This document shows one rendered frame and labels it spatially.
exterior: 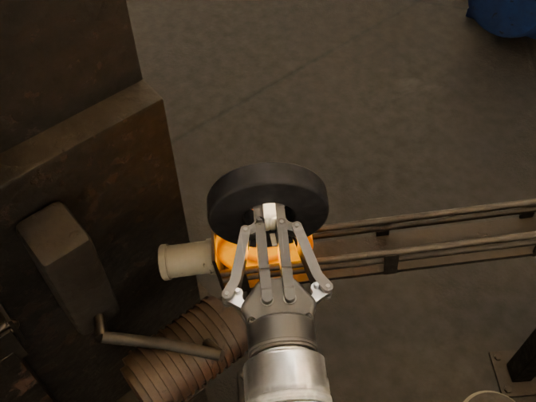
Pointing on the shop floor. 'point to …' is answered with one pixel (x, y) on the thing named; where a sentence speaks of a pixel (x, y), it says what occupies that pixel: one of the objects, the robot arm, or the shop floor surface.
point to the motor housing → (230, 342)
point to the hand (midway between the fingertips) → (268, 201)
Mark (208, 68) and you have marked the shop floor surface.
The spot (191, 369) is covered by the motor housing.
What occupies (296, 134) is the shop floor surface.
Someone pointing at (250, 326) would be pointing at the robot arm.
